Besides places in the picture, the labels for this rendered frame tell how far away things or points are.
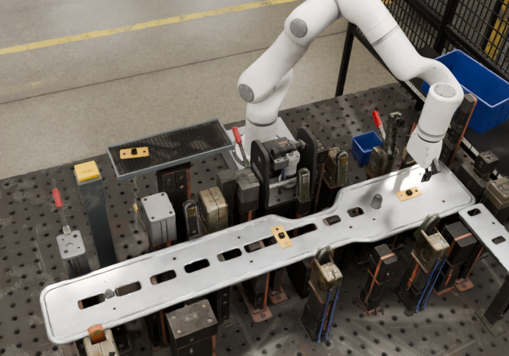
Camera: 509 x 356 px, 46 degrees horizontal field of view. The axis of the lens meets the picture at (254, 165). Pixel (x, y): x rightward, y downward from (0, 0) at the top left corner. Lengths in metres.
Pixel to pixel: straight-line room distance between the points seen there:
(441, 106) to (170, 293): 0.91
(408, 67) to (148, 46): 2.83
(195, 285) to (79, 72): 2.63
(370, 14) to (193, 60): 2.58
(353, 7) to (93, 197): 0.94
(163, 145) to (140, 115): 1.89
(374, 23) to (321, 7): 0.18
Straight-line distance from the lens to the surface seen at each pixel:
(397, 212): 1.97
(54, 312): 1.74
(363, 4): 1.70
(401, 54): 1.71
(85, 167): 1.83
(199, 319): 1.64
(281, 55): 1.94
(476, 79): 2.43
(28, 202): 2.41
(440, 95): 1.72
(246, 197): 1.87
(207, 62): 4.14
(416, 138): 1.86
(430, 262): 1.90
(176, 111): 3.75
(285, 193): 1.99
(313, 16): 1.76
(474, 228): 2.01
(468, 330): 2.15
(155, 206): 1.76
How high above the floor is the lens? 2.45
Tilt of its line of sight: 46 degrees down
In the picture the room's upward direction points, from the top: 4 degrees clockwise
